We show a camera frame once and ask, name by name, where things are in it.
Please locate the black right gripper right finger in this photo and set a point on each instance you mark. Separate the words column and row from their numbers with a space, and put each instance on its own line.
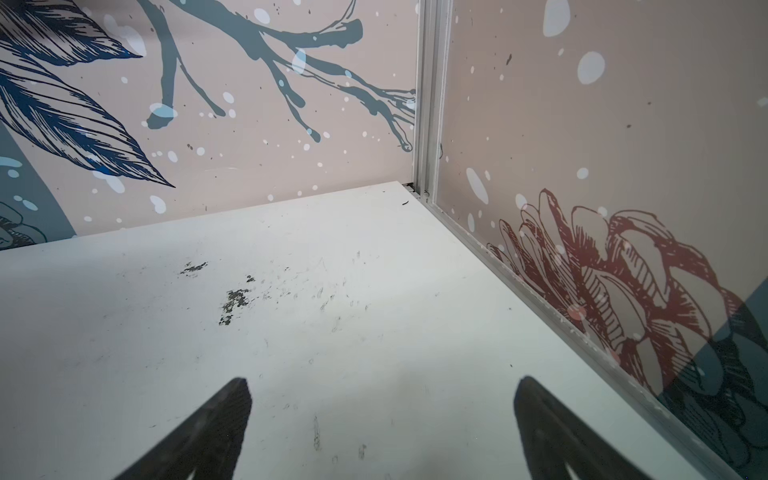
column 557, row 444

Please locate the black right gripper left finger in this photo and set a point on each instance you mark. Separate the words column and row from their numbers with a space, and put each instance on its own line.
column 206, row 445

